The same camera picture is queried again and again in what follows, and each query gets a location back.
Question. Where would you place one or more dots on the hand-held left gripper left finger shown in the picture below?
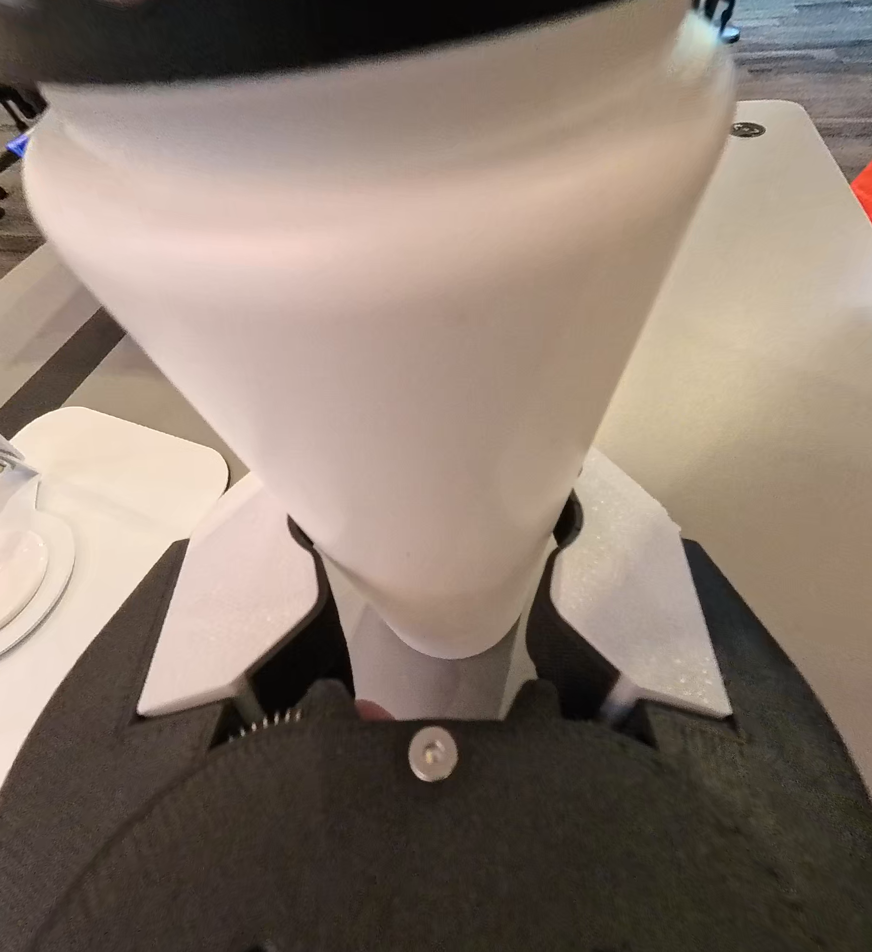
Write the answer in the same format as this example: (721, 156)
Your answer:
(235, 610)

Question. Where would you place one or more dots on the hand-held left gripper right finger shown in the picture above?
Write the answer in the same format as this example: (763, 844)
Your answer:
(637, 595)

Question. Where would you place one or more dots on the white bottle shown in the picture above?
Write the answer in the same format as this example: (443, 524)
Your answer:
(392, 327)

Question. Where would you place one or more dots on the black bottle lid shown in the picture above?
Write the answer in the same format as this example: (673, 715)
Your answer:
(332, 37)

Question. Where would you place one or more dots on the clear round stand foot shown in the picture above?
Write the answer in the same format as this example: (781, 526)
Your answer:
(5, 573)

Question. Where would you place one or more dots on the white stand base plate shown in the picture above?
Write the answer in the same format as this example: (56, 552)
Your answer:
(124, 476)

